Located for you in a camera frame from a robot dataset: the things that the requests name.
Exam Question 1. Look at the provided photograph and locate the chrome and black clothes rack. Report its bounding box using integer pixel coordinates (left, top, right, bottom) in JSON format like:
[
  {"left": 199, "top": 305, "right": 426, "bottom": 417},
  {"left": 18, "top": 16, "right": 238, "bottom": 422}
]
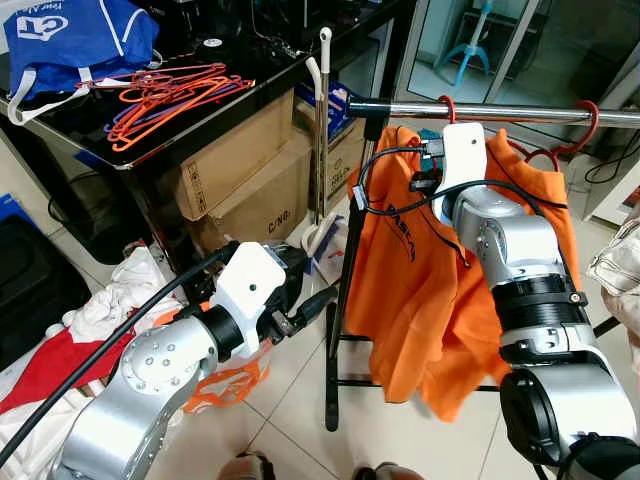
[{"left": 322, "top": 96, "right": 640, "bottom": 433}]

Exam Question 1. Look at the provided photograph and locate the orange wire hanger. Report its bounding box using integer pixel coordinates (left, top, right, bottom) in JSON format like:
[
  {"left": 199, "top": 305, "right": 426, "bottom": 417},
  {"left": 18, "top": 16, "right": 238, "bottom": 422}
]
[{"left": 105, "top": 75, "right": 256, "bottom": 153}]

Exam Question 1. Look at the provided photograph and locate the printed cardboard box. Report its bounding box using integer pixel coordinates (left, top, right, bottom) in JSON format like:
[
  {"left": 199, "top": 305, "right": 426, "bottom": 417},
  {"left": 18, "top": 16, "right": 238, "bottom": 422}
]
[{"left": 188, "top": 135, "right": 366, "bottom": 259}]

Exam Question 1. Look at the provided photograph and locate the white handled mop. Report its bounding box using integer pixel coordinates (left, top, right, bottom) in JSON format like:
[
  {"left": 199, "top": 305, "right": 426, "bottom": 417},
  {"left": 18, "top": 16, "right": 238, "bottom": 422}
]
[{"left": 300, "top": 27, "right": 346, "bottom": 281}]

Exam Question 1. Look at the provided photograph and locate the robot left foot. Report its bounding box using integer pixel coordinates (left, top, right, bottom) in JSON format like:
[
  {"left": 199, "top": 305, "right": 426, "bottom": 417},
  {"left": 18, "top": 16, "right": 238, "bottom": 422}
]
[{"left": 218, "top": 452, "right": 276, "bottom": 480}]

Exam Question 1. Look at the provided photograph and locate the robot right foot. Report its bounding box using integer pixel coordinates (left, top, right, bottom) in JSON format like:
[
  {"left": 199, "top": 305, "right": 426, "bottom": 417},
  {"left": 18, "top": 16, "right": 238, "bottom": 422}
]
[{"left": 350, "top": 462, "right": 399, "bottom": 480}]

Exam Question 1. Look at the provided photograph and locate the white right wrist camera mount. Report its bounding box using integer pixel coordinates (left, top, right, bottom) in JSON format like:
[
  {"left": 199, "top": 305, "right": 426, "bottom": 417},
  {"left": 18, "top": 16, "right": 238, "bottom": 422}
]
[{"left": 440, "top": 122, "right": 489, "bottom": 219}]

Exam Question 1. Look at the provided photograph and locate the blue bag white print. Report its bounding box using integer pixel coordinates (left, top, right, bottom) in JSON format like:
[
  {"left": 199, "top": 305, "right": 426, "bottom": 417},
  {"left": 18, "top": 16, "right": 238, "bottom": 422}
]
[{"left": 2, "top": 0, "right": 161, "bottom": 127}]

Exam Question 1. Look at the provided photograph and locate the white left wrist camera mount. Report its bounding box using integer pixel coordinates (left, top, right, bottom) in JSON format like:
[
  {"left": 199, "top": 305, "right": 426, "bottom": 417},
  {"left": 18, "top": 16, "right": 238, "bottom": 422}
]
[{"left": 210, "top": 240, "right": 289, "bottom": 334}]

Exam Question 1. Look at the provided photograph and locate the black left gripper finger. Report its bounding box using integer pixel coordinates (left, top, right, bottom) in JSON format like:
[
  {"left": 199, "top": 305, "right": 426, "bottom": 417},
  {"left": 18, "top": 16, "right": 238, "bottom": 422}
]
[
  {"left": 295, "top": 288, "right": 339, "bottom": 336},
  {"left": 300, "top": 250, "right": 341, "bottom": 291}
]

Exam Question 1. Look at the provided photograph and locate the black case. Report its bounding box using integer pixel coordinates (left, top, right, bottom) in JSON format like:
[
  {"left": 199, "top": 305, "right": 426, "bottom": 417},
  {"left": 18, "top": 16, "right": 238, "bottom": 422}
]
[{"left": 0, "top": 205, "right": 93, "bottom": 371}]

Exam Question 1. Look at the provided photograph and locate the plain cardboard box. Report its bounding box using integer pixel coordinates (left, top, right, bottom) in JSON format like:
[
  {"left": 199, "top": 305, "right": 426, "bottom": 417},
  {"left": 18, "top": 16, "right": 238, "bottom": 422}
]
[{"left": 175, "top": 88, "right": 313, "bottom": 223}]

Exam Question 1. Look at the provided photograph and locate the blue wire hanger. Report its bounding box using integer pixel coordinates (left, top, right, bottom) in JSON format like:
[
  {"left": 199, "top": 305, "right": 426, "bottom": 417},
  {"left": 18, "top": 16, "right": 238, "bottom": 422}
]
[{"left": 130, "top": 80, "right": 251, "bottom": 131}]

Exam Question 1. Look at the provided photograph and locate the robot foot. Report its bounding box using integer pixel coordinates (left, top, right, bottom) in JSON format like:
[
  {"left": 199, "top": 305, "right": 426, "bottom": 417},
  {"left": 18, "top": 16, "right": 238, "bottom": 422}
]
[
  {"left": 218, "top": 452, "right": 276, "bottom": 480},
  {"left": 350, "top": 462, "right": 399, "bottom": 480}
]

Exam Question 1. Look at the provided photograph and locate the glossy black table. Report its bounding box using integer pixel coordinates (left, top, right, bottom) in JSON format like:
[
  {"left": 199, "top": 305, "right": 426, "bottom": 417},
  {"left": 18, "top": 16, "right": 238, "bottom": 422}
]
[{"left": 0, "top": 0, "right": 419, "bottom": 301}]

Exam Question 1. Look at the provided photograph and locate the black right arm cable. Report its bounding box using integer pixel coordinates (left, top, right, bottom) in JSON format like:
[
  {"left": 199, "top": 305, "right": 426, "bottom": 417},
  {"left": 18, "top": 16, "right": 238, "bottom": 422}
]
[{"left": 352, "top": 145, "right": 571, "bottom": 271}]

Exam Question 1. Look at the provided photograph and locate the red wire hanger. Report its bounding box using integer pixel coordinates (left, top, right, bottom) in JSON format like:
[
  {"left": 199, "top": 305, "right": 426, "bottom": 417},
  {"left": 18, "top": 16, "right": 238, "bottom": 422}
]
[
  {"left": 437, "top": 94, "right": 457, "bottom": 126},
  {"left": 510, "top": 98, "right": 601, "bottom": 173},
  {"left": 120, "top": 62, "right": 231, "bottom": 111}
]

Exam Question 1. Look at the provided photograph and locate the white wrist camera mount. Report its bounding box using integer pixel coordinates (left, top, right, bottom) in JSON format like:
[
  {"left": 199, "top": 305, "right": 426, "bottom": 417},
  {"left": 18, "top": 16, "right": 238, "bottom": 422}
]
[
  {"left": 440, "top": 122, "right": 489, "bottom": 219},
  {"left": 210, "top": 240, "right": 289, "bottom": 334}
]

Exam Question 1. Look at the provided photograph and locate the orange hoodie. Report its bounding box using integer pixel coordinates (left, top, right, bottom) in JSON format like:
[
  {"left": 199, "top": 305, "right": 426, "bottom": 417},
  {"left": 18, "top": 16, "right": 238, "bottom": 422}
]
[{"left": 345, "top": 125, "right": 581, "bottom": 421}]

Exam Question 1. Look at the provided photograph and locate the beige jacket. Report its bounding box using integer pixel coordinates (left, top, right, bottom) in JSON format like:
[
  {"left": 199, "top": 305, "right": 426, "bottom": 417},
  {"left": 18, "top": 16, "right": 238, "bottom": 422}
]
[{"left": 588, "top": 215, "right": 640, "bottom": 323}]

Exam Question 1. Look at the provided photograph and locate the red cloth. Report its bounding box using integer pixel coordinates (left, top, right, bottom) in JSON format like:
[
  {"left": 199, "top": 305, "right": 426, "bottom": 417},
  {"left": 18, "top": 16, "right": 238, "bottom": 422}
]
[{"left": 0, "top": 325, "right": 136, "bottom": 416}]

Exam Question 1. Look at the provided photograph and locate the glass door cabinet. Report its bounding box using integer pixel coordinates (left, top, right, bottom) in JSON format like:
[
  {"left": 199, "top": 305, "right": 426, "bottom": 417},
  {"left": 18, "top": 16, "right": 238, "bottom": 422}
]
[{"left": 395, "top": 0, "right": 640, "bottom": 111}]

